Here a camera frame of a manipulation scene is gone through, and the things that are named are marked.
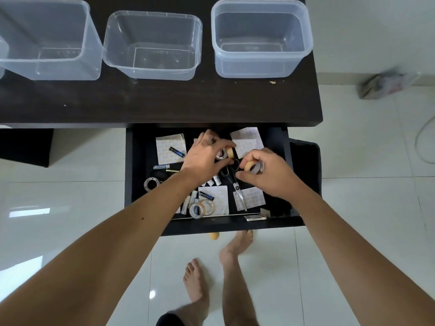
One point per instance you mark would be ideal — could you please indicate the person's left hand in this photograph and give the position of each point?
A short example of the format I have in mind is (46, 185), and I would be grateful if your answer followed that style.
(200, 159)

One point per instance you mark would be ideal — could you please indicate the person's right hand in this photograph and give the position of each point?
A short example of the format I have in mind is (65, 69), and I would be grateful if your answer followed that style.
(275, 176)

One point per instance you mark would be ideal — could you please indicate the person's right thumb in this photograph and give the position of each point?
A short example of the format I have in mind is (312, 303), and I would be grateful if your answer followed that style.
(245, 179)

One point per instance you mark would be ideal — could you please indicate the person's left fingers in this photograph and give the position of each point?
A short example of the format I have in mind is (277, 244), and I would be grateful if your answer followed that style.
(217, 140)

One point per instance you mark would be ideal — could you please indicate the beige grey tape roll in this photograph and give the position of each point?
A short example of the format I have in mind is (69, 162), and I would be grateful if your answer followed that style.
(255, 167)

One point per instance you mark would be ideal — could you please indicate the person's right forearm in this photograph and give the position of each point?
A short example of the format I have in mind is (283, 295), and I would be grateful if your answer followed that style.
(356, 261)

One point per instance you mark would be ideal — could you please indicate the person's left forearm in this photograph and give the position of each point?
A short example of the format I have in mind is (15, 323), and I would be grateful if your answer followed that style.
(102, 254)

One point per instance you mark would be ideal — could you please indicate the white dotted sticker sheet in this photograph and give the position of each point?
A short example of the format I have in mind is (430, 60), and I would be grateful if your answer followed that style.
(248, 137)
(255, 197)
(166, 145)
(219, 202)

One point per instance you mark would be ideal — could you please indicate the blue black battery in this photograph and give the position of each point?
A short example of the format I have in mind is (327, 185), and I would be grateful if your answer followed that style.
(177, 152)
(206, 195)

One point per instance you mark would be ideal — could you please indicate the pale beige tape roll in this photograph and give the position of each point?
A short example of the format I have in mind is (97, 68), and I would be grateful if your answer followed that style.
(212, 207)

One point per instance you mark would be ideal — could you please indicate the white blue battery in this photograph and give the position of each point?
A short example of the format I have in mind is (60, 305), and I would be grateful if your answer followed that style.
(161, 167)

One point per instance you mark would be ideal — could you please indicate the wooden drawer knob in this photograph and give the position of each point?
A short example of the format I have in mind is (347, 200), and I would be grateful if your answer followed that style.
(214, 235)

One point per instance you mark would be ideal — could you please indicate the black desk drawer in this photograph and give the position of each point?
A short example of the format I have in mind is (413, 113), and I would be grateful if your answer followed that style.
(139, 159)

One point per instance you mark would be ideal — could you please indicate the silver tape roll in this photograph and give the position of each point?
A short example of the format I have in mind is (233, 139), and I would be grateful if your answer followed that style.
(146, 185)

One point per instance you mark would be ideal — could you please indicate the person's right leg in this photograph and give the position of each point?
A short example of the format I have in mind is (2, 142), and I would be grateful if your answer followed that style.
(236, 285)

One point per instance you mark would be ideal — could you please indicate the person's leg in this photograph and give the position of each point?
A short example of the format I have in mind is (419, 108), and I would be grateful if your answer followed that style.
(236, 285)
(195, 285)

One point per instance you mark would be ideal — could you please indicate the thick-rimmed clear plastic container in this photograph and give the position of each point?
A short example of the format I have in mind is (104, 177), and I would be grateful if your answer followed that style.
(260, 40)

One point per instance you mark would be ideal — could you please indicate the shallow clear plastic container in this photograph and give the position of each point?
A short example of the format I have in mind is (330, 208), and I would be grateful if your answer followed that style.
(153, 47)

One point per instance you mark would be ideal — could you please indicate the person's left leg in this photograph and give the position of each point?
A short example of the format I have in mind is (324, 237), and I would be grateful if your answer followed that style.
(195, 285)

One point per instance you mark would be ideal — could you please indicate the black shorts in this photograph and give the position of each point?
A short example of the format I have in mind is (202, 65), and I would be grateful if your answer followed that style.
(168, 320)

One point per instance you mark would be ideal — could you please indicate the printed cardboard box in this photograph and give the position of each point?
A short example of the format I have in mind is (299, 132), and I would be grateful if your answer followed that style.
(387, 83)

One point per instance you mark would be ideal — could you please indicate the black desk side panel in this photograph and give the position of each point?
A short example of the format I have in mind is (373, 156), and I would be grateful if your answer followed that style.
(25, 145)

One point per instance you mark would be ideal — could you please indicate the large clear plastic container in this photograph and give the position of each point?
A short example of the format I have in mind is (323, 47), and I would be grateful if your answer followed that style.
(51, 37)

